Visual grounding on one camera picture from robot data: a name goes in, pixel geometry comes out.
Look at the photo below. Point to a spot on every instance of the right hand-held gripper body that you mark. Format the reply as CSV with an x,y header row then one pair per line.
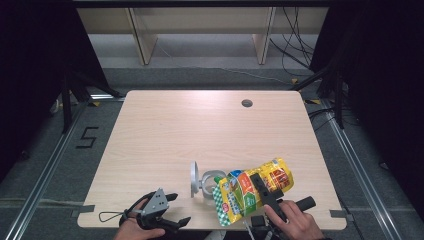
x,y
270,196

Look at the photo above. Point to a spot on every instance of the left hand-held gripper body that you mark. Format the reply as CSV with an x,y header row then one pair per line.
x,y
156,202

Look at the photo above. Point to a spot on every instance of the yellow spout pouch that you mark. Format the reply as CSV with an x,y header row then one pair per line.
x,y
240,193

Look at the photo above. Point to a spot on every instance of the person's left hand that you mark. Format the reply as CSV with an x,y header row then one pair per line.
x,y
131,231

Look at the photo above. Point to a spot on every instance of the person's right hand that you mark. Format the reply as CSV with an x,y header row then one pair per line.
x,y
296,225

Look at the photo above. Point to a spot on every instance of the grey tape strip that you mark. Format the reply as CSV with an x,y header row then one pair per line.
x,y
338,214

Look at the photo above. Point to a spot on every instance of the grey table grommet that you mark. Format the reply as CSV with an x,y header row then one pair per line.
x,y
247,103

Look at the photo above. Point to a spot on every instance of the black metal stand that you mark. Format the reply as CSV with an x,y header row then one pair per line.
x,y
66,110
339,100

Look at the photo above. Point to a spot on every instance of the black curtain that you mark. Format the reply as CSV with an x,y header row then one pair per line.
x,y
26,66
383,83

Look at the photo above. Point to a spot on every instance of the beige shelving unit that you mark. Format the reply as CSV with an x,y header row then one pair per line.
x,y
200,20

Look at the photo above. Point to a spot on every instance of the long aluminium floor rail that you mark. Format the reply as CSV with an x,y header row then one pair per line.
x,y
45,180
362,180

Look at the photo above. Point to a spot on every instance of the short aluminium floor rail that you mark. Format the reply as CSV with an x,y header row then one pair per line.
x,y
106,97

